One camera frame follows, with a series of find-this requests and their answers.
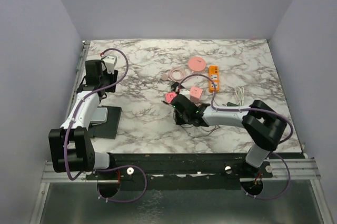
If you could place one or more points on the coral pink square charger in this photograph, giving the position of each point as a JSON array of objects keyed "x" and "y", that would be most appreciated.
[{"x": 168, "y": 97}]

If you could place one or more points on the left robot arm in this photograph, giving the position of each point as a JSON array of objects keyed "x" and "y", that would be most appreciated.
[{"x": 70, "y": 145}]

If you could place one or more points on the orange power strip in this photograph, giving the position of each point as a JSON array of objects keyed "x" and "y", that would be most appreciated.
[{"x": 215, "y": 78}]

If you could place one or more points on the aluminium frame rail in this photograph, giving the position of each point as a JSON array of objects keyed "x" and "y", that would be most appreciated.
[{"x": 62, "y": 199}]

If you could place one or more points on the pink cube socket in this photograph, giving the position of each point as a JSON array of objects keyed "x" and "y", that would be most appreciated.
[{"x": 195, "y": 94}]

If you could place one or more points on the green cube socket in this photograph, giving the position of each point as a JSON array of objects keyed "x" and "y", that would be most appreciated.
[{"x": 230, "y": 104}]

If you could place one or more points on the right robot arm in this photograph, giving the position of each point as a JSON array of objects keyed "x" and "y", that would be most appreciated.
[{"x": 264, "y": 126}]

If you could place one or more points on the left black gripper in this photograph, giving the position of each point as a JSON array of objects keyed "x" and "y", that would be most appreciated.
[{"x": 112, "y": 77}]

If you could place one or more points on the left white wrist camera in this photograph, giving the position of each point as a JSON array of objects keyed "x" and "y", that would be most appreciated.
[{"x": 110, "y": 62}]

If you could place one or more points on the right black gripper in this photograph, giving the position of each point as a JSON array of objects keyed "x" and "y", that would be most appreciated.
[{"x": 178, "y": 120}]

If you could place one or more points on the black power adapter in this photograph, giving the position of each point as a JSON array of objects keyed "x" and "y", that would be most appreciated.
[{"x": 176, "y": 87}]

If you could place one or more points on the pink round power hub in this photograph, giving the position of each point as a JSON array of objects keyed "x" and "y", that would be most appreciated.
[{"x": 196, "y": 64}]

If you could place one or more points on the black foam mat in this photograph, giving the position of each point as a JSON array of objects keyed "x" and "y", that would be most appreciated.
[{"x": 108, "y": 129}]

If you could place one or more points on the grey white rectangular box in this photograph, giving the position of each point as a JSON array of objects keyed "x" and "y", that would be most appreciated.
[{"x": 99, "y": 116}]

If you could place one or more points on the black mounting base rail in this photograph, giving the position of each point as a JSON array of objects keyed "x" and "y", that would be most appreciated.
[{"x": 138, "y": 172}]

